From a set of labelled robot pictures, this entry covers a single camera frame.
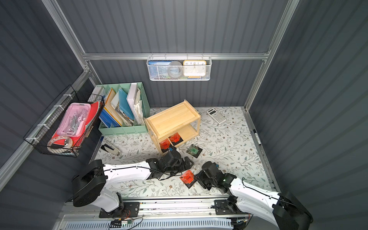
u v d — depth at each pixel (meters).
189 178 0.83
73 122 0.72
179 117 0.87
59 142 0.67
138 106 0.89
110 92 0.97
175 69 0.90
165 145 0.96
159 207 0.75
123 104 0.94
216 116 1.15
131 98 0.91
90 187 0.42
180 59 0.89
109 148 0.95
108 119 0.96
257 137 1.07
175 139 0.99
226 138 1.02
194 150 0.96
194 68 0.88
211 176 0.65
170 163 0.64
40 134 0.61
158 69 0.84
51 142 0.65
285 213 0.42
